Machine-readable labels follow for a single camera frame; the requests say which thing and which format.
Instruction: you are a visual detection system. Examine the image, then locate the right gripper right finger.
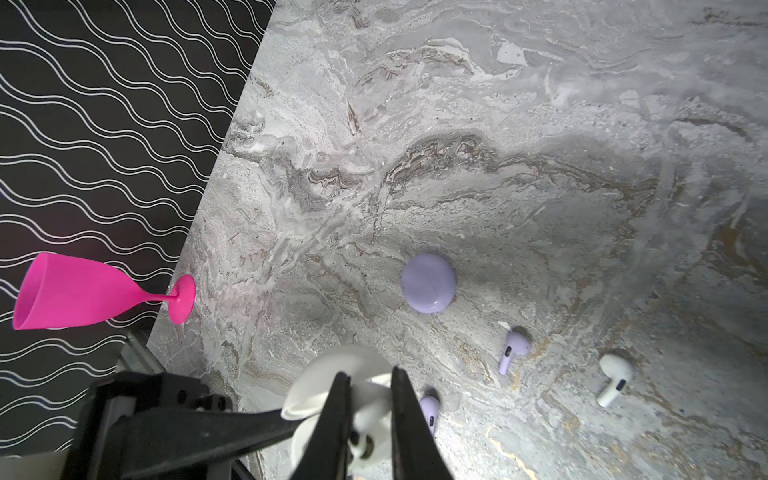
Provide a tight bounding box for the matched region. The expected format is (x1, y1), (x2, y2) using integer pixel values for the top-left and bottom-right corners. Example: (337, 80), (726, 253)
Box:
(391, 367), (453, 480)

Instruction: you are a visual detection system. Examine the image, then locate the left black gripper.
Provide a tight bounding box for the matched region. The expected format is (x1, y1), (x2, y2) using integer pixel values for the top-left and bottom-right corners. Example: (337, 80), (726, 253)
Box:
(61, 372), (299, 479)

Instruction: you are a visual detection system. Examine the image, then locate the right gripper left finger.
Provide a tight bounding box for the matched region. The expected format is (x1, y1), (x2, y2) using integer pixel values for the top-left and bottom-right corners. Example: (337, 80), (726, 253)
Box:
(290, 372), (352, 480)

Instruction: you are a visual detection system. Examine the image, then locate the white earbud charging case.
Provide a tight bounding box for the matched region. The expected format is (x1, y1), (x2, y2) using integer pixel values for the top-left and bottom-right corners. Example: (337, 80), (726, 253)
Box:
(281, 345), (394, 474)

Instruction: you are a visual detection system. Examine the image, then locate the white earbud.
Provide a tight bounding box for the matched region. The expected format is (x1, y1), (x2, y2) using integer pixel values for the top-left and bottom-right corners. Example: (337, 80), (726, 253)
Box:
(348, 383), (392, 467)
(597, 354), (634, 408)

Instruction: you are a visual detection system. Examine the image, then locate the purple earbud lower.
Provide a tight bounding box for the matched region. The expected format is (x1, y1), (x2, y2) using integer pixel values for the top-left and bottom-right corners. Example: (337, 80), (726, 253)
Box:
(419, 395), (441, 437)

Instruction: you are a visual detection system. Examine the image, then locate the purple earbud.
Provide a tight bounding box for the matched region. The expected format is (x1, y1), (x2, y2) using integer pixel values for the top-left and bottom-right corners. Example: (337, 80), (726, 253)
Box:
(498, 330), (531, 376)
(419, 395), (441, 437)

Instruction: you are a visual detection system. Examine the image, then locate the purple earbud upper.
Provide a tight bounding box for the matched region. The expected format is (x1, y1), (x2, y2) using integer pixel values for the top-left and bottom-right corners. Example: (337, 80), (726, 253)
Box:
(498, 330), (531, 376)

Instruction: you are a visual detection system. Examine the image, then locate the pink plastic goblet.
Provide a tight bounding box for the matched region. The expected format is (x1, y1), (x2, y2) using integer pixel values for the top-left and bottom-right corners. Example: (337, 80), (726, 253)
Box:
(12, 252), (196, 331)

